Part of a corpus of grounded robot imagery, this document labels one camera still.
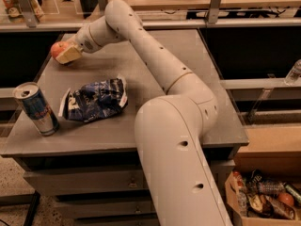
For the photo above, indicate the clear plastic bottle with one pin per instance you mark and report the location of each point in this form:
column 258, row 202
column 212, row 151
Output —
column 294, row 73

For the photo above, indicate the orange fruit in box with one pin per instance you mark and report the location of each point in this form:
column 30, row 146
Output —
column 286, row 198

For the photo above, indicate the red apple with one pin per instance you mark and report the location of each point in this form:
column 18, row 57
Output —
column 59, row 51

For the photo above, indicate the colourful box on shelf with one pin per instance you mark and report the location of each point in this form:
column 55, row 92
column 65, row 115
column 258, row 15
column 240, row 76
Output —
column 11, row 11

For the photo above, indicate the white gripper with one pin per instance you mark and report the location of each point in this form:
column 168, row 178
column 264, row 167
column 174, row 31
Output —
column 84, row 40

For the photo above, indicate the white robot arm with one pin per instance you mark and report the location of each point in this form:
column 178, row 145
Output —
column 167, row 128

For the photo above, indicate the cardboard box of snacks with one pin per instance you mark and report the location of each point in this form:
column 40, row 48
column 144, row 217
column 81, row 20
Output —
column 252, row 198

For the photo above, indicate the metal railing frame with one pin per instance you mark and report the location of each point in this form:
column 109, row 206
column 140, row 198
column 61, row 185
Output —
column 68, row 16

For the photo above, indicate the blue Red Bull can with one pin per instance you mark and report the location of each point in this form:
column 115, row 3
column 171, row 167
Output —
column 31, row 99

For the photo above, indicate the crumpled blue chip bag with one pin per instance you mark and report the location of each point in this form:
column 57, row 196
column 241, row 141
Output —
column 95, row 101

